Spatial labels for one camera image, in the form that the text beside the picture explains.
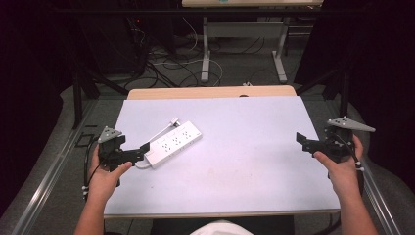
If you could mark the white power strip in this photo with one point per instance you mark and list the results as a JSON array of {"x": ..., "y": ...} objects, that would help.
[{"x": 174, "y": 143}]

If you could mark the person's left hand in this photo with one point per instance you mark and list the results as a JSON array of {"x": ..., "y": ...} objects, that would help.
[{"x": 104, "y": 182}]

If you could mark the person's dark trousers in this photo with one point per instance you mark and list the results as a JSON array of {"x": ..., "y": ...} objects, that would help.
[{"x": 274, "y": 226}]

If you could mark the black curtain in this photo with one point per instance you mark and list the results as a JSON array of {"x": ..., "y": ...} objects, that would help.
[
  {"x": 29, "y": 65},
  {"x": 381, "y": 71}
]

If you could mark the black equipment cabinet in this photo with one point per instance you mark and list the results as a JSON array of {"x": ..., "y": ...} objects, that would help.
[{"x": 111, "y": 42}]

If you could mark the person's white shirt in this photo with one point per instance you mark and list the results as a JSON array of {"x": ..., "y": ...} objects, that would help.
[{"x": 221, "y": 228}]

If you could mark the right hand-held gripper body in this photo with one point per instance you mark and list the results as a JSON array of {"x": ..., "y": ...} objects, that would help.
[{"x": 339, "y": 143}]

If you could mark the white desk with metal legs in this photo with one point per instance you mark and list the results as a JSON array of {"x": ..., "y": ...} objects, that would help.
[{"x": 244, "y": 29}]

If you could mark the pale lavender table mat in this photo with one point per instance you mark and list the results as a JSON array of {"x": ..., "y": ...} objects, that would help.
[{"x": 235, "y": 156}]

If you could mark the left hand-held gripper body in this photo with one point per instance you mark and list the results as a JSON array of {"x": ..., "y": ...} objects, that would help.
[{"x": 109, "y": 148}]

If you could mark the black metal stand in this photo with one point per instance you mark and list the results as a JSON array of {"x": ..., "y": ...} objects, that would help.
[
  {"x": 77, "y": 101},
  {"x": 344, "y": 94}
]

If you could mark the person's right hand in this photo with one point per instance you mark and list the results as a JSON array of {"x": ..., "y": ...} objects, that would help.
[{"x": 342, "y": 173}]

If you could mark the aluminium rail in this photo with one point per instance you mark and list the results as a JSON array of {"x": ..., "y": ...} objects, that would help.
[
  {"x": 380, "y": 199},
  {"x": 45, "y": 182}
]

